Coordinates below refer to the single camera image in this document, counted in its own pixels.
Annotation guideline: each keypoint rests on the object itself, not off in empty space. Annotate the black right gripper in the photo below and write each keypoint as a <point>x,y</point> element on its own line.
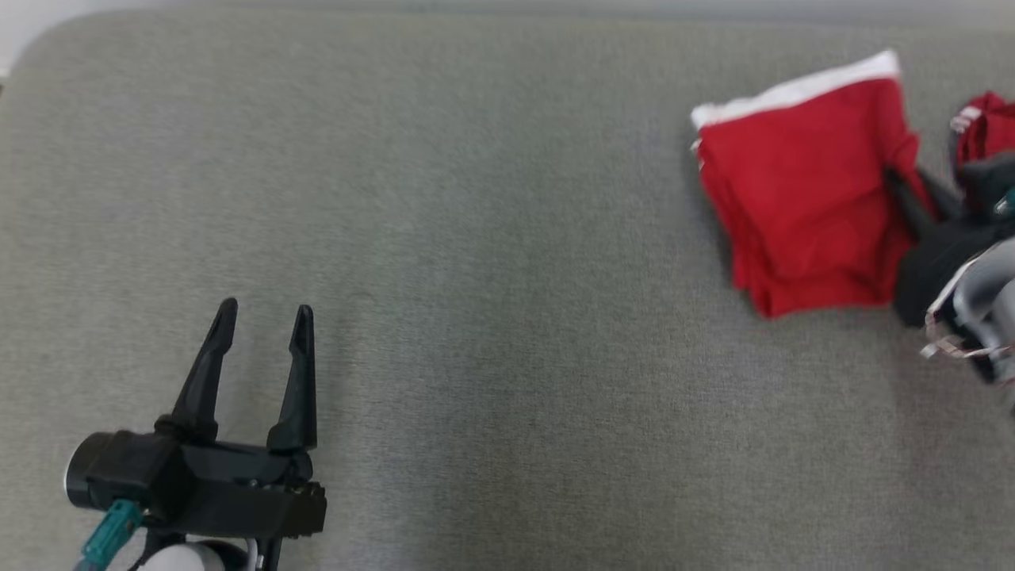
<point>944,258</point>

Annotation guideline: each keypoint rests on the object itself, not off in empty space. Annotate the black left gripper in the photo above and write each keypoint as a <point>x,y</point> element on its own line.
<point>238,496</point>

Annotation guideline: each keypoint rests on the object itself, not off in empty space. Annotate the red basketball jersey white trim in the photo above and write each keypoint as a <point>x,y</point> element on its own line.
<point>987,127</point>

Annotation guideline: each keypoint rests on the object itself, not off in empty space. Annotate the red shorts white side stripes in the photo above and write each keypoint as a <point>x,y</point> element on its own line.
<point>801,190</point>

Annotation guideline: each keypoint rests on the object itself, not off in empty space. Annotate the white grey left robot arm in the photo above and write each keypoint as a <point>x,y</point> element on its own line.
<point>186,557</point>

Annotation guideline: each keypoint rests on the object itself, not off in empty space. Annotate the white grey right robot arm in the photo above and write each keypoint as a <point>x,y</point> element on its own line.
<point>991,309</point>

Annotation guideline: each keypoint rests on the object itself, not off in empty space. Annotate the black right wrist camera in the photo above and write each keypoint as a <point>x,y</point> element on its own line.
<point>987,178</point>

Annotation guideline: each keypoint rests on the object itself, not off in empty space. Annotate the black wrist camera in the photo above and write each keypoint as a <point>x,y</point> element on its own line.
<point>119,472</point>
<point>987,178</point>

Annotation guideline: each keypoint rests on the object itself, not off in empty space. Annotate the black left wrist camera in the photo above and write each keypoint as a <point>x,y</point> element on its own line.
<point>119,472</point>

